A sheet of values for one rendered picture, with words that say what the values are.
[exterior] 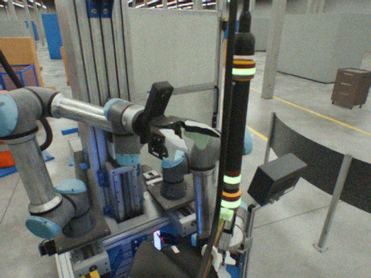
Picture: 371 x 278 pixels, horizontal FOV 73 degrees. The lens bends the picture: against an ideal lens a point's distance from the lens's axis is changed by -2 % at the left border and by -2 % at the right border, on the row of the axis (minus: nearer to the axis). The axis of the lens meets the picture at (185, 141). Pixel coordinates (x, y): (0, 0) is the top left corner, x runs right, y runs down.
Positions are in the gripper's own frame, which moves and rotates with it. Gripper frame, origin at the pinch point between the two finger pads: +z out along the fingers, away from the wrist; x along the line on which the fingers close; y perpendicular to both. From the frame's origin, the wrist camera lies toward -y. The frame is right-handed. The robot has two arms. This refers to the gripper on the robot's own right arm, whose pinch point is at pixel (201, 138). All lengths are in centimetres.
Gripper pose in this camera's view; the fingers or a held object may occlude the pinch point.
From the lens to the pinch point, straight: 50.7
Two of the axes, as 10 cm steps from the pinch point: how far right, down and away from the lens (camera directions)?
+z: 6.9, 3.0, -6.6
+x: -7.2, 2.9, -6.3
